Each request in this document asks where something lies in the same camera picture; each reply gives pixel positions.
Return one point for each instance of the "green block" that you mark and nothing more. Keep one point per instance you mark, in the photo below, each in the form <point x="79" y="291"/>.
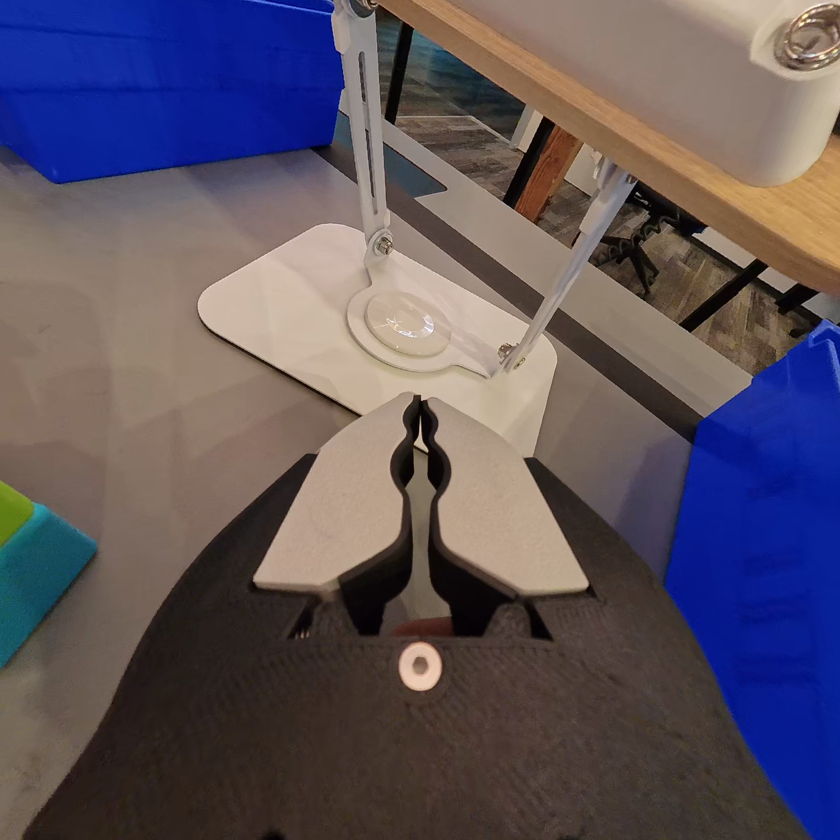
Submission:
<point x="10" y="512"/>

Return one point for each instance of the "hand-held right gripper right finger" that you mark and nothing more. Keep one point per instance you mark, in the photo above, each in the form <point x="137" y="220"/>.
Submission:
<point x="512" y="525"/>

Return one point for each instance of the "wooden shelf board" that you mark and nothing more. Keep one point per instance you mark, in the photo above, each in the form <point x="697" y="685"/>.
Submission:
<point x="656" y="157"/>

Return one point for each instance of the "black office chair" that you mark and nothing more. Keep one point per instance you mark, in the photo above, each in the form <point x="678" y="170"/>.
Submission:
<point x="630" y="253"/>

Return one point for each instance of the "grey desk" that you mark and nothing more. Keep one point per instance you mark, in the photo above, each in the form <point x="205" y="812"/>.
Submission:
<point x="131" y="328"/>

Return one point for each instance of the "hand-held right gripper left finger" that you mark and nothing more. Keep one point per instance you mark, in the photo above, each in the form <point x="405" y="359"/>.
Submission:
<point x="328" y="518"/>

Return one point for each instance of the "teal block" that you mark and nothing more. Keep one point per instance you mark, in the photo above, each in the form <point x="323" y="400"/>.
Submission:
<point x="39" y="577"/>

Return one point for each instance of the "white metal stand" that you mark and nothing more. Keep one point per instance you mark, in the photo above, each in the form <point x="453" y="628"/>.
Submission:
<point x="282" y="315"/>

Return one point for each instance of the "clear round gel pad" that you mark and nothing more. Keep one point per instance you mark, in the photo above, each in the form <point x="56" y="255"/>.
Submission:
<point x="407" y="325"/>

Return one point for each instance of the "blue plastic bin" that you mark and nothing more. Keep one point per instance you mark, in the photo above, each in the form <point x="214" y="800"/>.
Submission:
<point x="768" y="525"/>
<point x="164" y="98"/>

